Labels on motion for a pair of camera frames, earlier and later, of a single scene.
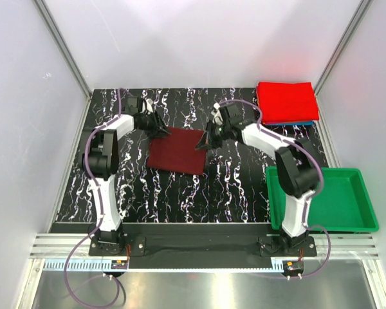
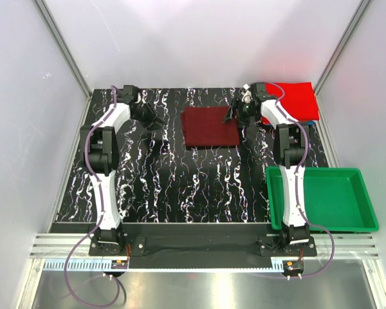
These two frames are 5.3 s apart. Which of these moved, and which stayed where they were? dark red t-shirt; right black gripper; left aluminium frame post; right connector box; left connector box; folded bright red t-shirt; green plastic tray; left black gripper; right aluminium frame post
Moved: left black gripper; dark red t-shirt; right black gripper
Stayed: left aluminium frame post; left connector box; green plastic tray; right aluminium frame post; right connector box; folded bright red t-shirt
